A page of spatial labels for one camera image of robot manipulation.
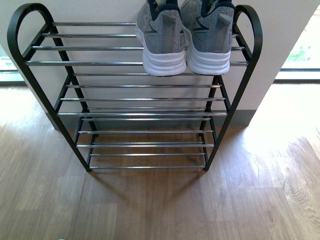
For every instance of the grey knit sneaker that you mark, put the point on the grey knit sneaker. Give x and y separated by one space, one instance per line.
160 30
207 25

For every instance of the black metal shoe rack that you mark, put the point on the black metal shoe rack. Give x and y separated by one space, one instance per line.
90 79

